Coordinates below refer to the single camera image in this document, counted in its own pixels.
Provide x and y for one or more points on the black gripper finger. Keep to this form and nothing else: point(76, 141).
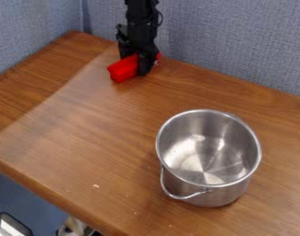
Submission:
point(124, 49)
point(146, 61)

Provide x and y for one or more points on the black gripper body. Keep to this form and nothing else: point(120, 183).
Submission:
point(139, 32)

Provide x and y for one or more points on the red rectangular block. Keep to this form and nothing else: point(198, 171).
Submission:
point(123, 69)

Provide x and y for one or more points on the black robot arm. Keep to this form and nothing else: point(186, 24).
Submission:
point(142, 8)

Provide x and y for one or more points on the stainless steel pot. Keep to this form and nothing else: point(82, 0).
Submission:
point(209, 153)

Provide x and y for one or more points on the white object under table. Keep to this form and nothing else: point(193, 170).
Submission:
point(74, 227)

